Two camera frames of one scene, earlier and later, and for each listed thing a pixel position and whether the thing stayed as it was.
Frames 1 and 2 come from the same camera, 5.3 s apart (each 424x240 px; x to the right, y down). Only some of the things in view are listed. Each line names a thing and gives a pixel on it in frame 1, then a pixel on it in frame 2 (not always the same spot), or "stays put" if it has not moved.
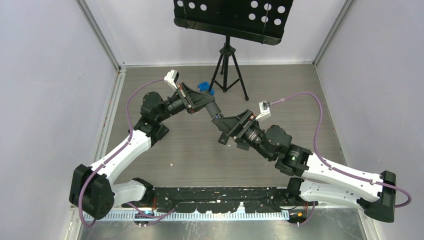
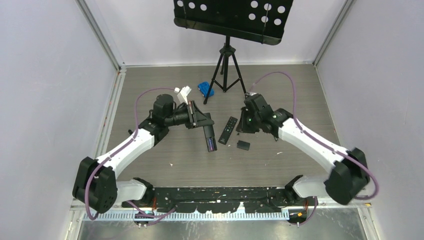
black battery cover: (243, 145) stays put
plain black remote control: (213, 108) → (209, 132)
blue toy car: (204, 86) stays put
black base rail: (218, 199) stays put
